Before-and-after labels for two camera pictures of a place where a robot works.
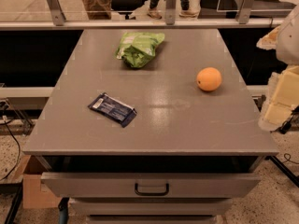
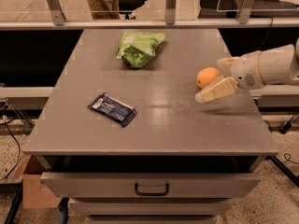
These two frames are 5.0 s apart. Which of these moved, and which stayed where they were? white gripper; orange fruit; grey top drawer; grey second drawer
Moved: white gripper
Stayed: orange fruit; grey second drawer; grey top drawer
